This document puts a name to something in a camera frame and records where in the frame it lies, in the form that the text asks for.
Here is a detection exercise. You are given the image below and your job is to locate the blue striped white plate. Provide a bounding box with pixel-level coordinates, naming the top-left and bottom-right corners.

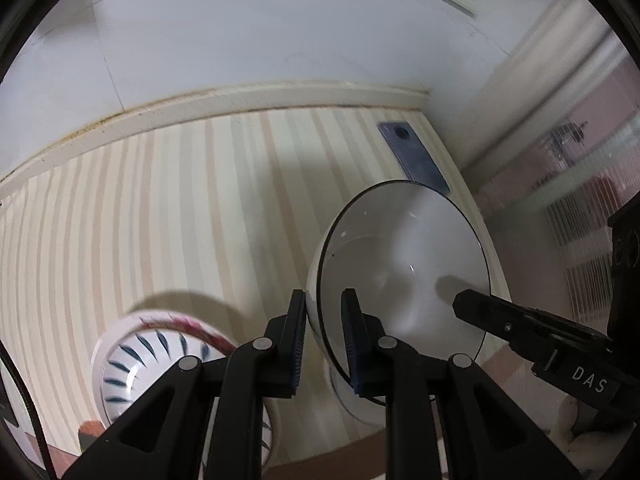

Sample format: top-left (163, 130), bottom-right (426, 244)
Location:
top-left (101, 326), bottom-right (277, 467)

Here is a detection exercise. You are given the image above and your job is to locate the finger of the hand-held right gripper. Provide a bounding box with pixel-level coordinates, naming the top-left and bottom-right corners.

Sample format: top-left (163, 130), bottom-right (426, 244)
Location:
top-left (452, 287), bottom-right (617, 377)

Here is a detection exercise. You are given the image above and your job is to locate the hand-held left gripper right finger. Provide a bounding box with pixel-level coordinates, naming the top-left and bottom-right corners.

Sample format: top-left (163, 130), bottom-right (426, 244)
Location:
top-left (340, 288), bottom-right (557, 480)

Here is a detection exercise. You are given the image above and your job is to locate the black cable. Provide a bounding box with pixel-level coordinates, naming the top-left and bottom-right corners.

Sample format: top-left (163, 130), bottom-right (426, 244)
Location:
top-left (0, 339), bottom-right (59, 480)

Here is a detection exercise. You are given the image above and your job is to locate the person's right hand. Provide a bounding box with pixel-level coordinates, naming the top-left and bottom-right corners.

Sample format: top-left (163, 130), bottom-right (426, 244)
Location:
top-left (551, 395), bottom-right (640, 461)

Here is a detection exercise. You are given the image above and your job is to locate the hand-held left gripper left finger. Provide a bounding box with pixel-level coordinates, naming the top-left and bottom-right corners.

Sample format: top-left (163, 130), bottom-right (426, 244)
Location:
top-left (64, 289), bottom-right (308, 480)

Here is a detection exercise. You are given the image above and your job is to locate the glass sliding door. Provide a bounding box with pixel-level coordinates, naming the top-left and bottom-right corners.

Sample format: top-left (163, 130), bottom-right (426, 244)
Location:
top-left (457, 0), bottom-right (640, 343)

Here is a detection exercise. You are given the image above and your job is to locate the striped cat print tablecloth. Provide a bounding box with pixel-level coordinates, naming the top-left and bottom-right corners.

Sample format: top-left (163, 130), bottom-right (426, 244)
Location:
top-left (0, 104), bottom-right (512, 480)

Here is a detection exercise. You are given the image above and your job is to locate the dark rimmed white bowl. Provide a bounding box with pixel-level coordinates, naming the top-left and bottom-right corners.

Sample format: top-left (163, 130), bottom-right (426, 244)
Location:
top-left (306, 180), bottom-right (493, 402)

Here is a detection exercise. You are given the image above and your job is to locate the blue smartphone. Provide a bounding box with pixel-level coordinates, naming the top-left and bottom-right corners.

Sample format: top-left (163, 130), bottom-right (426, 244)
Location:
top-left (377, 120), bottom-right (451, 195)

